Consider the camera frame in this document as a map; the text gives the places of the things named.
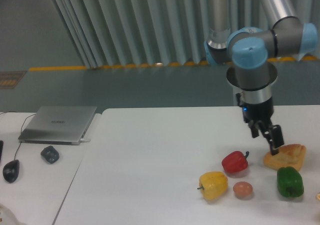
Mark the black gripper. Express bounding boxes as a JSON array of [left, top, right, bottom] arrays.
[[236, 93, 284, 156]]

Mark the yellow bell pepper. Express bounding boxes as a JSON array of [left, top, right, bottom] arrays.
[[197, 171, 228, 201]]

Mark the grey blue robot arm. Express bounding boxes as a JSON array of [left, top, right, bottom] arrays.
[[204, 0, 318, 155]]

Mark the red bell pepper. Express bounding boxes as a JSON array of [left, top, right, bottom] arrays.
[[221, 151, 250, 174]]

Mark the green bell pepper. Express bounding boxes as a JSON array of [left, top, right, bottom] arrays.
[[277, 166, 304, 198]]

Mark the golden bread pastry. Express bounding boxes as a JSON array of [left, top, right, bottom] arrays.
[[263, 144, 307, 171]]

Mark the brown egg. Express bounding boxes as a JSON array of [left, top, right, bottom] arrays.
[[233, 181, 253, 198]]

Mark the orange item at edge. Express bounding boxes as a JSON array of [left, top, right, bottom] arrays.
[[315, 192, 320, 201]]

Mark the folding partition screen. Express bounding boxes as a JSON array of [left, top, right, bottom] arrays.
[[53, 0, 320, 69]]

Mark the silver closed laptop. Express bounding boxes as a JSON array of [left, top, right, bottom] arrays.
[[18, 106, 97, 145]]

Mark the black power adapter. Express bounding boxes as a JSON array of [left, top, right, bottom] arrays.
[[40, 145, 60, 164]]

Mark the black computer mouse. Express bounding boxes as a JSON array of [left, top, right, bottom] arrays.
[[2, 159, 20, 184]]

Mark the black device at edge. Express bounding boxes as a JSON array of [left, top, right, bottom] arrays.
[[0, 140, 4, 163]]

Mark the white cloth corner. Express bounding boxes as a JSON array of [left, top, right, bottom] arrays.
[[0, 204, 23, 225]]

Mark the black mouse cable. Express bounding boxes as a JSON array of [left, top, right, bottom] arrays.
[[0, 111, 37, 161]]

